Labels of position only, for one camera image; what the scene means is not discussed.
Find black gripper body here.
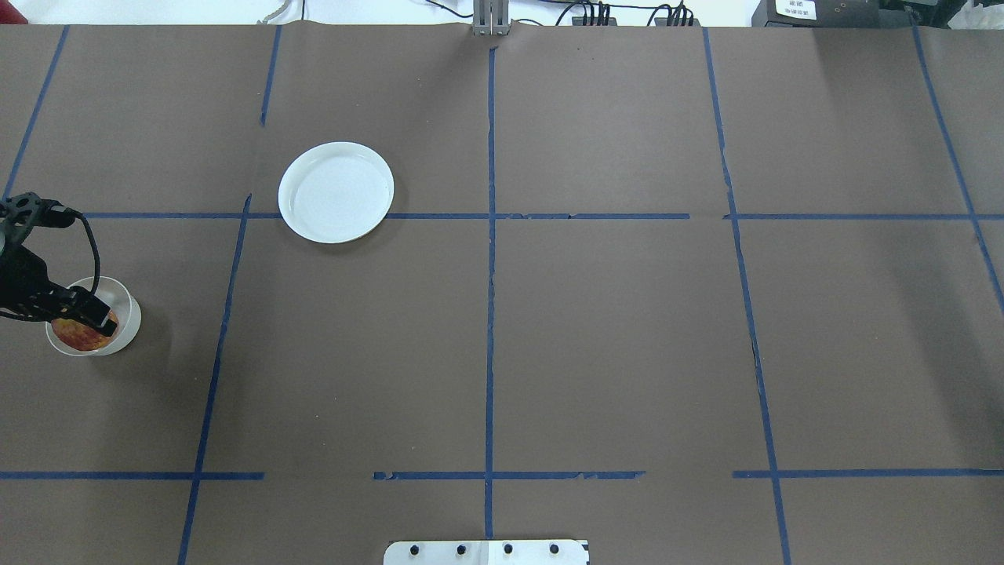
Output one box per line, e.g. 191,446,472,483
1,243,57,323

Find red yellow apple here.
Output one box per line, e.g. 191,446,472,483
49,311,121,352

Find white bowl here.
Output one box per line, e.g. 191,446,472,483
45,275,141,357

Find white round plate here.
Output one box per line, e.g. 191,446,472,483
277,140,395,244

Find white mounting plate with bolts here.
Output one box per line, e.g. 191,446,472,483
383,539,591,564

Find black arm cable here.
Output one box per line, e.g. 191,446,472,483
0,210,103,323

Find aluminium frame post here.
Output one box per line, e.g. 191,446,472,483
472,0,512,37

